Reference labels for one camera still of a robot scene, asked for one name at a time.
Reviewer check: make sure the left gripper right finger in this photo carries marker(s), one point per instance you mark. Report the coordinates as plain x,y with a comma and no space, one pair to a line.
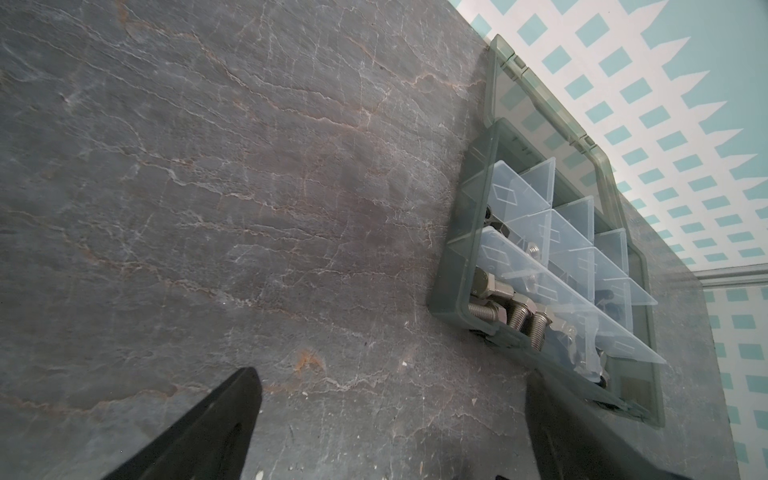
570,442

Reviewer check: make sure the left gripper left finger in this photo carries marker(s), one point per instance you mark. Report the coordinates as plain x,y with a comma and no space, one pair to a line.
210,441

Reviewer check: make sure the silver hex bolt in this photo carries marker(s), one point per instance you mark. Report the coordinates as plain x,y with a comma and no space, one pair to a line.
489,312
485,286
540,321

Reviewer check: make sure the silver hex bolt angled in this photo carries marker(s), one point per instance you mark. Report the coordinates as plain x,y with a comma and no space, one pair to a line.
521,308

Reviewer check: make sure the black nut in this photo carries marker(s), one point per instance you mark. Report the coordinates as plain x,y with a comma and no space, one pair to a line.
491,220

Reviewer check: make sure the green plastic organizer box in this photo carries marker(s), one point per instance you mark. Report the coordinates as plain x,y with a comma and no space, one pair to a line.
548,181

